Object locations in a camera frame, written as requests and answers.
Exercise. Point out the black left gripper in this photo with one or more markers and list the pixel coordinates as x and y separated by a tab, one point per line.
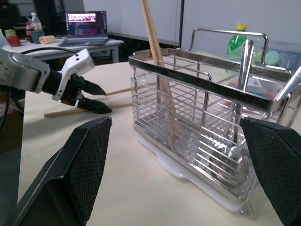
73	90

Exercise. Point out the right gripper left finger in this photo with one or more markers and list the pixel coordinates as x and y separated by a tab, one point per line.
58	183

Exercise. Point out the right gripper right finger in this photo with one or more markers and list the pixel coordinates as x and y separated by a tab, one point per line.
277	164

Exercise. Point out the metal spoon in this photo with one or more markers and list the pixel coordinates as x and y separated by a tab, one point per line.
246	63

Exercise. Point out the white side table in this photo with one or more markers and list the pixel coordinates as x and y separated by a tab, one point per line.
103	46

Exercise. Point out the open laptop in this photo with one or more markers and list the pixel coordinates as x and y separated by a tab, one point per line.
84	26

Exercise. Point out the beige paper roll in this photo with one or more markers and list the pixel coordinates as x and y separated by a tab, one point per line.
47	39

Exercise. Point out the teal cup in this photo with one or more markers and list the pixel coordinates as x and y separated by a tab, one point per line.
37	37

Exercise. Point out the cola bottle red label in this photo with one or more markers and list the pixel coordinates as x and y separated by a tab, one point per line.
28	30

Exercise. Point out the clear water bottle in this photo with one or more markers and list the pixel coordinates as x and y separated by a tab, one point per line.
36	22

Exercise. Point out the white plastic drip tray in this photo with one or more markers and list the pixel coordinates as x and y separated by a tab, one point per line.
169	164

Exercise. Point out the red and green toy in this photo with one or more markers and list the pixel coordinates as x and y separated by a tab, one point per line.
13	38

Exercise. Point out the teal round object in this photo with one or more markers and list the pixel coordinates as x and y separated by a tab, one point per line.
272	57

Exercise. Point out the green plastic bottle yellow cap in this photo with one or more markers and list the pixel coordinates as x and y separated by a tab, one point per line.
235	43

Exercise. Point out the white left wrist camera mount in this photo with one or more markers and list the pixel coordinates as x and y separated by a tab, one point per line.
75	62

